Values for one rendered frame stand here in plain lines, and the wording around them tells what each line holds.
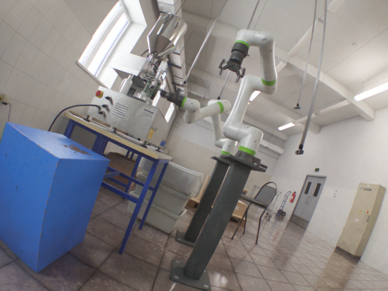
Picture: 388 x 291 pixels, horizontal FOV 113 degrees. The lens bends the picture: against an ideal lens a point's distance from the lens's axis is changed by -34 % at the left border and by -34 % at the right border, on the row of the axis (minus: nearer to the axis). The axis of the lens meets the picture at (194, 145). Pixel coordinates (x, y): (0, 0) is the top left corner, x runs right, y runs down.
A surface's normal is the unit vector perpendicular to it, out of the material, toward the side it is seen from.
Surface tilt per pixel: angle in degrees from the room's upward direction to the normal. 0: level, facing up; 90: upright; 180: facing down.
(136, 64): 90
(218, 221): 90
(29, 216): 90
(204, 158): 90
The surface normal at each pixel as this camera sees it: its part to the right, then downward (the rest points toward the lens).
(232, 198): 0.04, -0.07
